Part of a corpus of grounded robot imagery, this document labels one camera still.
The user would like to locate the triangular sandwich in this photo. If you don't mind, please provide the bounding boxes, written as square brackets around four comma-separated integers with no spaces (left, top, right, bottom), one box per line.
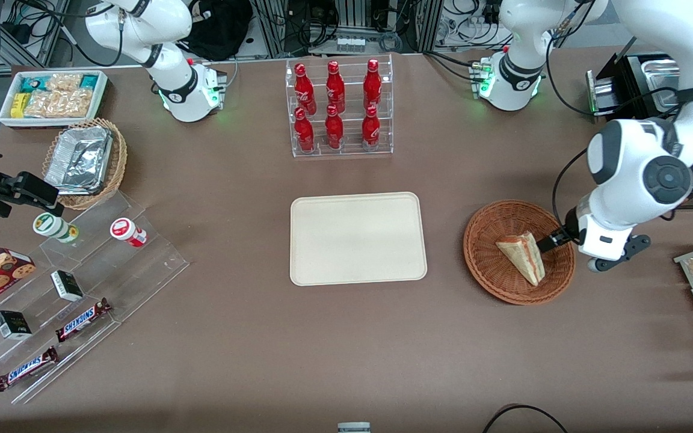
[496,232,546,287]

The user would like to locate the brown wicker basket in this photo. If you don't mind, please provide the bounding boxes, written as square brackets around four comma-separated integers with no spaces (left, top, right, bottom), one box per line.
[463,200,576,306]

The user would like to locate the light tan wicker basket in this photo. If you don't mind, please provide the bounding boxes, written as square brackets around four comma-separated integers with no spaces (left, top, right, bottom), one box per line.
[42,118,128,210]

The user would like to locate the beige plastic tray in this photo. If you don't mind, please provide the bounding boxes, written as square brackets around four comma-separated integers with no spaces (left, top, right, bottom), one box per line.
[289,192,428,287]

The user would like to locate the green lid white cup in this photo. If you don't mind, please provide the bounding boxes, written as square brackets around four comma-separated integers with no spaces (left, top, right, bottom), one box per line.
[32,212,79,244]

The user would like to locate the aluminium foil container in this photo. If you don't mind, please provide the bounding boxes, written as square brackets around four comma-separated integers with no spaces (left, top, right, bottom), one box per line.
[44,126,114,195]

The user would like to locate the white rectangular snack bin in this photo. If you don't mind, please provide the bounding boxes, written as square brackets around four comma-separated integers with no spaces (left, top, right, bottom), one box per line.
[0,70,109,128]

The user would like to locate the large clear cracker bag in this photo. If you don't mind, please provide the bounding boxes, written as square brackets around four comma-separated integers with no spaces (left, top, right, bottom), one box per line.
[23,88,94,119]

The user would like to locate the red lid white cup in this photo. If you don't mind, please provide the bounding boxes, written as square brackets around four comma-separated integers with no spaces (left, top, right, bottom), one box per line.
[110,218,147,248]

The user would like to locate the small black box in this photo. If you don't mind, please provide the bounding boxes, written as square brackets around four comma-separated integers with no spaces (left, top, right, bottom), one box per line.
[51,270,84,302]
[0,310,32,340]

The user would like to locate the small clear cracker bag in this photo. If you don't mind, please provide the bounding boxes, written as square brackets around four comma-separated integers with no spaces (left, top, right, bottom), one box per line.
[46,73,83,93]

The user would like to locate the clear acrylic stepped stand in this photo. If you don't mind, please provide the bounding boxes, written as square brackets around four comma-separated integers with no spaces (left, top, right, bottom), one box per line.
[0,189,191,405]

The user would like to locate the brown Snickers bar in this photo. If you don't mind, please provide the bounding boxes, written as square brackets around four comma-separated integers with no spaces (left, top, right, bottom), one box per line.
[55,298,112,343]
[0,346,60,392]

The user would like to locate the black food warmer appliance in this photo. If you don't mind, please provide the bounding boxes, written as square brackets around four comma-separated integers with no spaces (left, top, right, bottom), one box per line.
[585,52,693,209]

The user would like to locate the red cola bottle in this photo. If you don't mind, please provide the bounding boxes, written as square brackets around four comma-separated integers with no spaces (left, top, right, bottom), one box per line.
[294,108,315,152]
[325,105,345,150]
[363,58,383,110]
[362,105,381,148]
[294,63,317,115]
[326,61,346,114]

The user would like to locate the clear acrylic bottle rack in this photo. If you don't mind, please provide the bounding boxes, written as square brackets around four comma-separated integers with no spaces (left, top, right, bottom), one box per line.
[285,54,394,158]

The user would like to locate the black bag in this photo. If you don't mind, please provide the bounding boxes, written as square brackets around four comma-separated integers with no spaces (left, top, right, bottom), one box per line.
[181,0,254,61]

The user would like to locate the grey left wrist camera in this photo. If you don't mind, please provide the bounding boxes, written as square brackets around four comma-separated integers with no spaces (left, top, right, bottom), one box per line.
[587,235,651,273]

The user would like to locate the black floor cable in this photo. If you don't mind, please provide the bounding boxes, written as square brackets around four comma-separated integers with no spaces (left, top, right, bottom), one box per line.
[482,404,570,433]

